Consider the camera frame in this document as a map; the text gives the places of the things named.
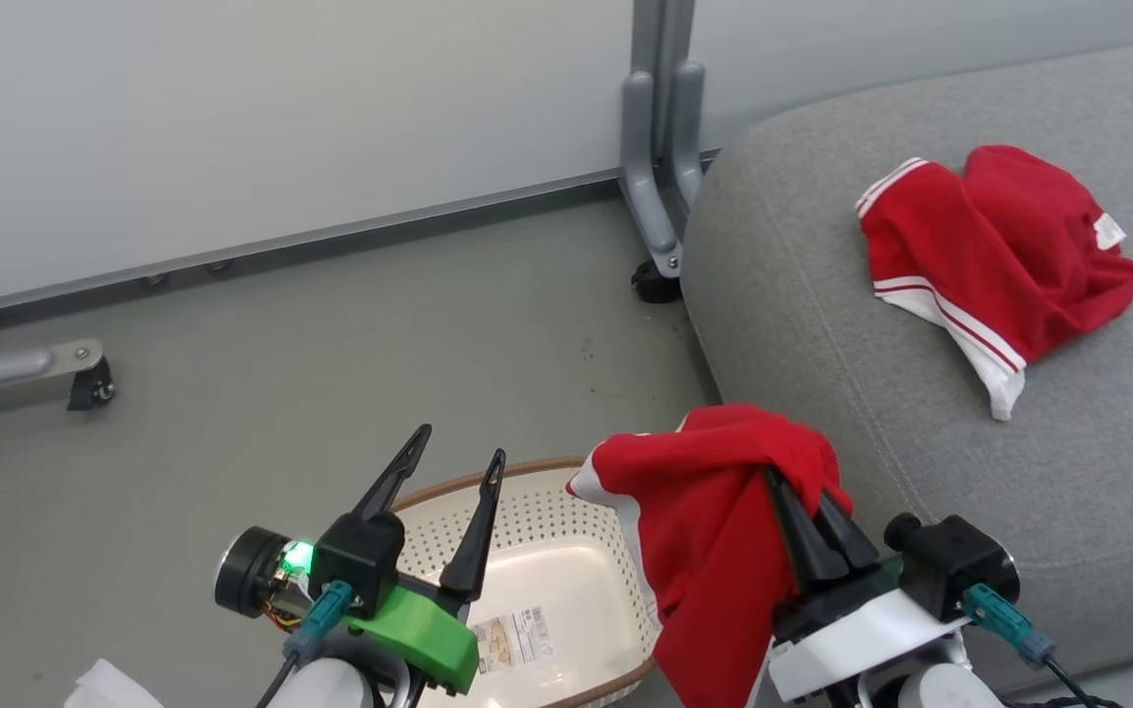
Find red shorts with white stripes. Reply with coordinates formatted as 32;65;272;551
854;144;1133;423

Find white perforated laundry basket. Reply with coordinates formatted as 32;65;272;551
370;455;663;708

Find red shirt with white trim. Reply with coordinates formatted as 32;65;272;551
566;402;857;708

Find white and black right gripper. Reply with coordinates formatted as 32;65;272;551
765;468;1022;705

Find round black caster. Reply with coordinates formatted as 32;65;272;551
630;259;685;305

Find black caster wheel with lock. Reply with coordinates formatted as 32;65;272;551
67;356;118;413

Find teal plug right gripper cable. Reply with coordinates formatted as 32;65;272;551
962;581;1123;708

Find paper label sticker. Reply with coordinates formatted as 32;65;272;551
468;604;557;676

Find teal plug gripper cable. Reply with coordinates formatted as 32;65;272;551
962;581;1123;708
254;579;357;708

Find grey partition post with brackets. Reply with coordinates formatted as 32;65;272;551
620;0;708;280

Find grey partition foot with plate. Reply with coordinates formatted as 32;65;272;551
0;338;106;406

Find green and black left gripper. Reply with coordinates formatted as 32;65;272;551
213;424;507;696

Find grey fabric sofa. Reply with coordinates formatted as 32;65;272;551
679;36;1133;695

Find teal plug left gripper cable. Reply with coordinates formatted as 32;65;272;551
254;579;357;708

